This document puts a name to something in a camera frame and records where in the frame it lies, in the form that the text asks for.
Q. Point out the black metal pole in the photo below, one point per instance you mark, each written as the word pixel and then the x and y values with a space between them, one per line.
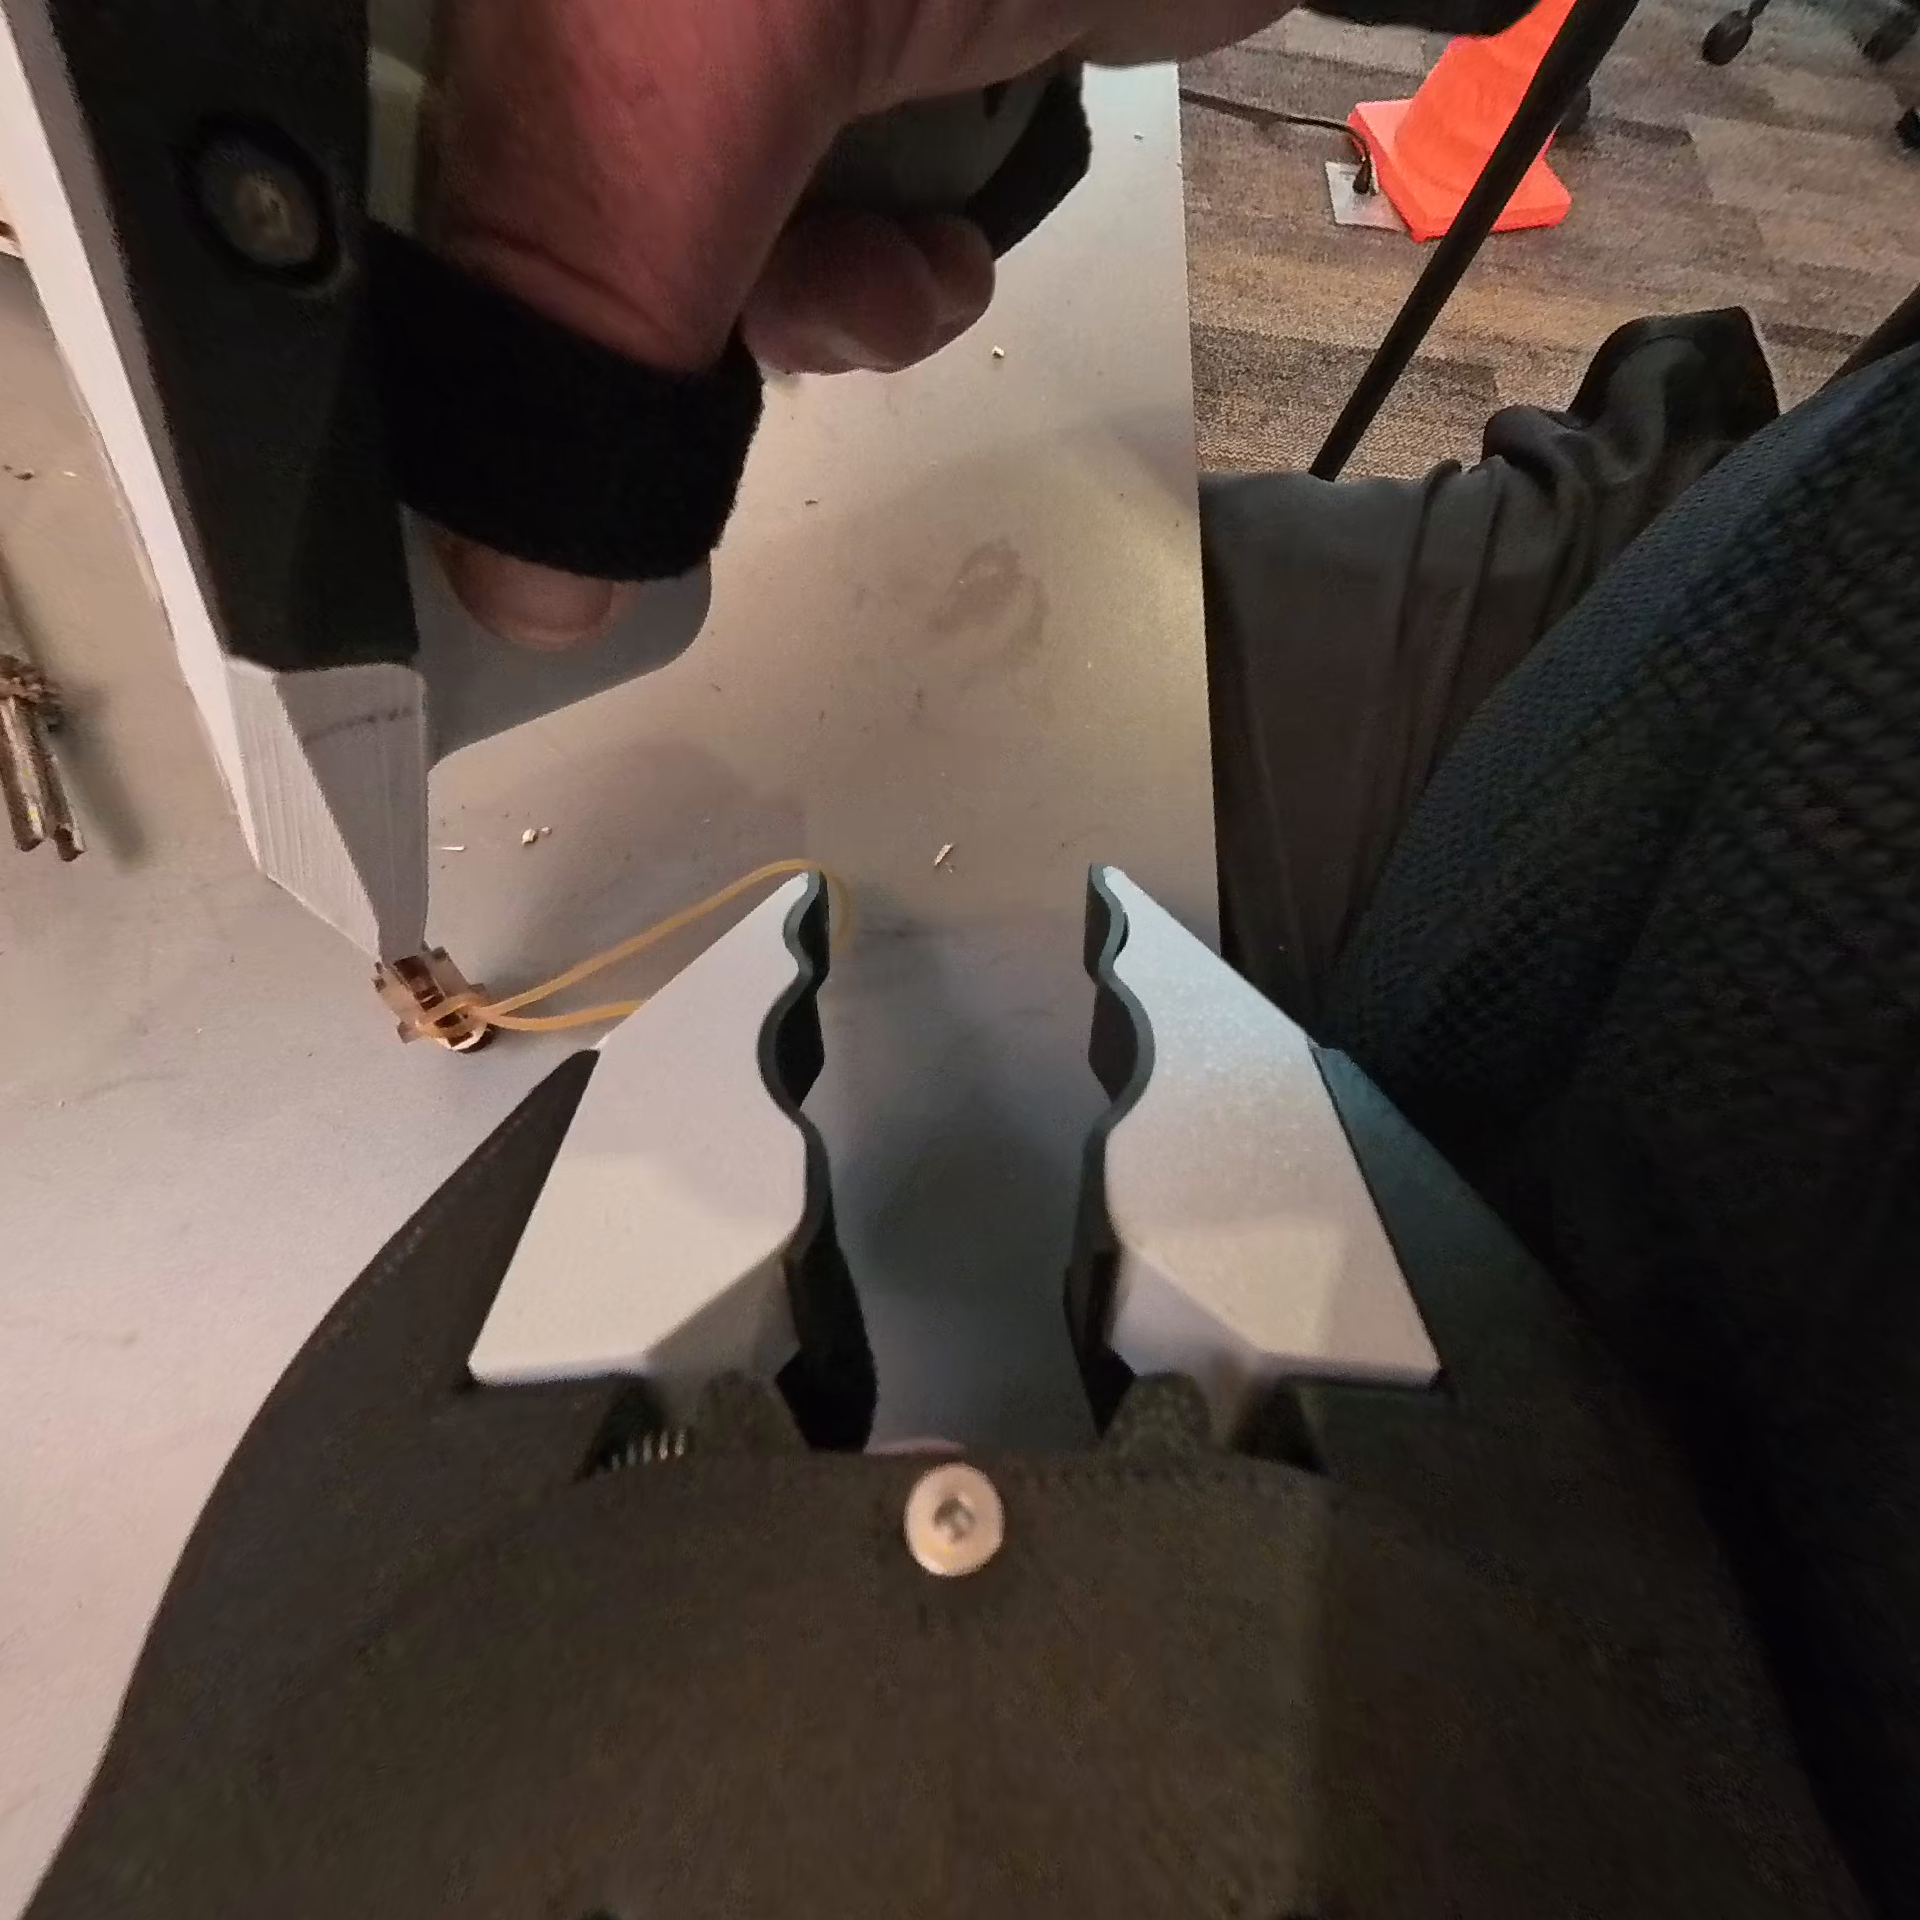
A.
pixel 1418 322

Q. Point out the person's right hand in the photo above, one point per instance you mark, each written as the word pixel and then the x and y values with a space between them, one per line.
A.
pixel 629 149

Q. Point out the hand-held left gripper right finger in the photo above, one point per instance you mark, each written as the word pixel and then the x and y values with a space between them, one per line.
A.
pixel 1245 1200

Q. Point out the black chair wheel base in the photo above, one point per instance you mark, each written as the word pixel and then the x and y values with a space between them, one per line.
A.
pixel 1740 24

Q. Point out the orange cone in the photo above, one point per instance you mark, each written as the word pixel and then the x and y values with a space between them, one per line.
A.
pixel 1424 149

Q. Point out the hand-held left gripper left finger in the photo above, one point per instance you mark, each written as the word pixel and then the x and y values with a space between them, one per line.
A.
pixel 662 1200

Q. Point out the dark wooden gear axle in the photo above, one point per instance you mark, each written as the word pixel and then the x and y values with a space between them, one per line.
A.
pixel 28 780

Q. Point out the wooden cross-shaped part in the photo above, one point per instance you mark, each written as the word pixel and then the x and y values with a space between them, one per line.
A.
pixel 422 989

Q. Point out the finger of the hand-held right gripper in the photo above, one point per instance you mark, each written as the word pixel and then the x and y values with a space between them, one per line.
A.
pixel 331 780

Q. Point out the tan rubber band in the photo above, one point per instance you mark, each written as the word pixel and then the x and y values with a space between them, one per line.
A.
pixel 645 936

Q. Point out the metal floor socket plate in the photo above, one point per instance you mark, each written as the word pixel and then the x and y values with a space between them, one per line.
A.
pixel 1351 209

